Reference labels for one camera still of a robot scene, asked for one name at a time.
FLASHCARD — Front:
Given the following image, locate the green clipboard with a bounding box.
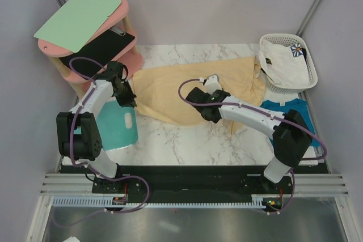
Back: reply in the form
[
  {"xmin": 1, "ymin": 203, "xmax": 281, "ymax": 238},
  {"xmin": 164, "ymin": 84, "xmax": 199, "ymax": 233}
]
[{"xmin": 34, "ymin": 0, "xmax": 122, "ymax": 53}]

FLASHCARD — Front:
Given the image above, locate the white t shirt with flower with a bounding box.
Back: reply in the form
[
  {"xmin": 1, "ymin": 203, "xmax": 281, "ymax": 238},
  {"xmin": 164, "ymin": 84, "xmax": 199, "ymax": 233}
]
[{"xmin": 259, "ymin": 39, "xmax": 310, "ymax": 88}]

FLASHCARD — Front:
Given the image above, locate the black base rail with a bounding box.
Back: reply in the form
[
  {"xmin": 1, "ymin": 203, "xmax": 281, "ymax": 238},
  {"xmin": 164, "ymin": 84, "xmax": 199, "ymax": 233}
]
[{"xmin": 58, "ymin": 164, "xmax": 331, "ymax": 205}]

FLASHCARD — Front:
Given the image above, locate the white plastic basket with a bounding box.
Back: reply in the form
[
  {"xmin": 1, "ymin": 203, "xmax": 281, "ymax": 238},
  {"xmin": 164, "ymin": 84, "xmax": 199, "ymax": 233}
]
[{"xmin": 258, "ymin": 33, "xmax": 318, "ymax": 94}]

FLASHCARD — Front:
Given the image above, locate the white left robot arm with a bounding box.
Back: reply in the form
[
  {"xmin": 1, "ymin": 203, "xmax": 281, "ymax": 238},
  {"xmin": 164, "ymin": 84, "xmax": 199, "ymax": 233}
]
[{"xmin": 56, "ymin": 57, "xmax": 136, "ymax": 193}]

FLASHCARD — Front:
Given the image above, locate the yellow t shirt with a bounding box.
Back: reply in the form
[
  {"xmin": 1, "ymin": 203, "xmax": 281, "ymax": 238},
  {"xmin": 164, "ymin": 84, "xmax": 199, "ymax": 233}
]
[{"xmin": 132, "ymin": 56, "xmax": 267, "ymax": 135}]

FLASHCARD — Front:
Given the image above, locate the blue t shirt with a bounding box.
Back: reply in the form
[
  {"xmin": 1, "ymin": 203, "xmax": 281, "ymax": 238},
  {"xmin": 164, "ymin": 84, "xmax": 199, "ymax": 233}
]
[{"xmin": 261, "ymin": 99, "xmax": 320, "ymax": 147}]

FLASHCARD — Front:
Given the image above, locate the black clipboard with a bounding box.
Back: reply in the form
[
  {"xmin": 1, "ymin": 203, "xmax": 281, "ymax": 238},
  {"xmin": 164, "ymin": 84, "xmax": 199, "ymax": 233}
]
[{"xmin": 60, "ymin": 27, "xmax": 136, "ymax": 77}]

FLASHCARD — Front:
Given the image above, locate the white cable duct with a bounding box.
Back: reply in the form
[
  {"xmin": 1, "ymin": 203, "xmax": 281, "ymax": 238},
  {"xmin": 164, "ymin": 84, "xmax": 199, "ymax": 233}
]
[{"xmin": 52, "ymin": 196, "xmax": 283, "ymax": 209}]

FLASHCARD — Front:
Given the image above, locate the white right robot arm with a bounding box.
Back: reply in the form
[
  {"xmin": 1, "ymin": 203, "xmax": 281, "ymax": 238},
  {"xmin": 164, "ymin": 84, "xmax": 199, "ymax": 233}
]
[{"xmin": 186, "ymin": 87, "xmax": 312, "ymax": 193}]

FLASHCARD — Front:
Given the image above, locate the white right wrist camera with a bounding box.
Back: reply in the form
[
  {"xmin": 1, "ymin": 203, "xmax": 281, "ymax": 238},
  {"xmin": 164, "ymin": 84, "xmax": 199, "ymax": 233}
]
[{"xmin": 199, "ymin": 74, "xmax": 223, "ymax": 94}]

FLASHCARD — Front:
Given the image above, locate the teal cutting board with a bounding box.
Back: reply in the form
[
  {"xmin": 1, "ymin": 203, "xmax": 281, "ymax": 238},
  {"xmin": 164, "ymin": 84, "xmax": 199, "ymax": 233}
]
[{"xmin": 74, "ymin": 98, "xmax": 138, "ymax": 151}]

